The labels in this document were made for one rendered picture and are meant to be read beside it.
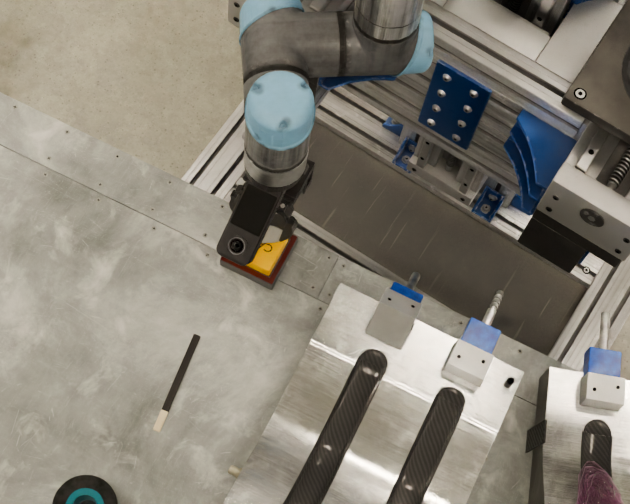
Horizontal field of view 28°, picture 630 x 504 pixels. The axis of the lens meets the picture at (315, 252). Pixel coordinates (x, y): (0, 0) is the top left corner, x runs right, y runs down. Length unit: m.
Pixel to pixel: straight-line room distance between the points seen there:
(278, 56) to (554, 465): 0.62
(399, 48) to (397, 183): 1.03
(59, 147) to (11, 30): 1.08
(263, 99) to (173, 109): 1.37
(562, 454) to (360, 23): 0.61
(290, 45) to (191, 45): 1.39
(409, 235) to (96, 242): 0.84
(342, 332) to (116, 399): 0.31
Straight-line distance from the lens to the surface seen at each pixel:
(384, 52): 1.43
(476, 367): 1.58
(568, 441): 1.65
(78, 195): 1.76
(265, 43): 1.43
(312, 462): 1.55
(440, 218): 2.43
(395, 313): 1.57
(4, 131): 1.82
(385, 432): 1.57
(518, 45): 1.75
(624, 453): 1.67
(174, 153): 2.68
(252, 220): 1.51
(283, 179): 1.46
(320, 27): 1.44
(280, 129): 1.36
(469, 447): 1.58
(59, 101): 2.75
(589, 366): 1.67
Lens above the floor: 2.40
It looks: 67 degrees down
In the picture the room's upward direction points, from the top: 12 degrees clockwise
